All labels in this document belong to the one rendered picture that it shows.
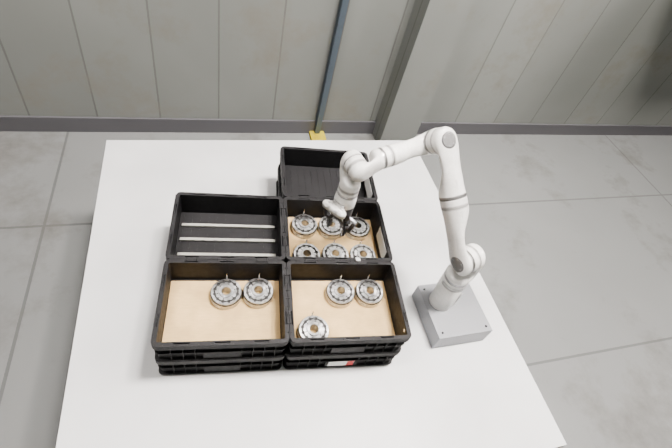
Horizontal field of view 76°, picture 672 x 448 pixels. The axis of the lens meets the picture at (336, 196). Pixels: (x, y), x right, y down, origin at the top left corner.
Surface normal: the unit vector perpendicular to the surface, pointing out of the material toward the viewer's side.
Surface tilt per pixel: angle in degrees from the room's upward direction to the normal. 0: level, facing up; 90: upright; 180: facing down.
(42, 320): 0
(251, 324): 0
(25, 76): 90
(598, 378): 0
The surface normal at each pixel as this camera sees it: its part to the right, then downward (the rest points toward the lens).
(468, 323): 0.18, -0.69
